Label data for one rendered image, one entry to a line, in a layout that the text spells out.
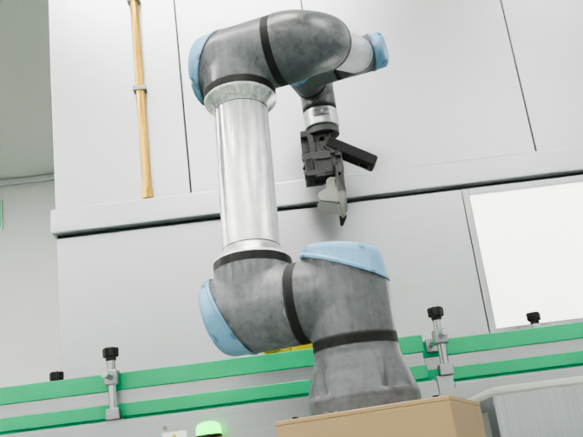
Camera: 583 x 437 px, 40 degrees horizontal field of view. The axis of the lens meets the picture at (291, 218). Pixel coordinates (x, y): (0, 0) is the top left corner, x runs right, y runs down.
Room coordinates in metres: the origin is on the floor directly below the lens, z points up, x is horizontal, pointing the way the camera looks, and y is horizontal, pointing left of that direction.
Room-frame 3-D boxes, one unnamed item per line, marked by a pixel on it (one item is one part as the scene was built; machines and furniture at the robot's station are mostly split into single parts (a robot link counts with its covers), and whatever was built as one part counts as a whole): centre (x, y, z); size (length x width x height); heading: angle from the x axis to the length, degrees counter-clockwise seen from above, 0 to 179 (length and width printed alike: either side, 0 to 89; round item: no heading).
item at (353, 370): (1.08, -0.06, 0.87); 0.15 x 0.15 x 0.10
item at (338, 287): (1.08, -0.06, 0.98); 0.13 x 0.12 x 0.14; 72
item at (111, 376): (1.42, 0.36, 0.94); 0.07 x 0.04 x 0.13; 1
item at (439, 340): (1.48, -0.24, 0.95); 0.17 x 0.03 x 0.12; 1
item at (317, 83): (1.50, -0.08, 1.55); 0.11 x 0.11 x 0.08; 72
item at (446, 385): (1.49, -0.24, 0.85); 0.09 x 0.04 x 0.07; 1
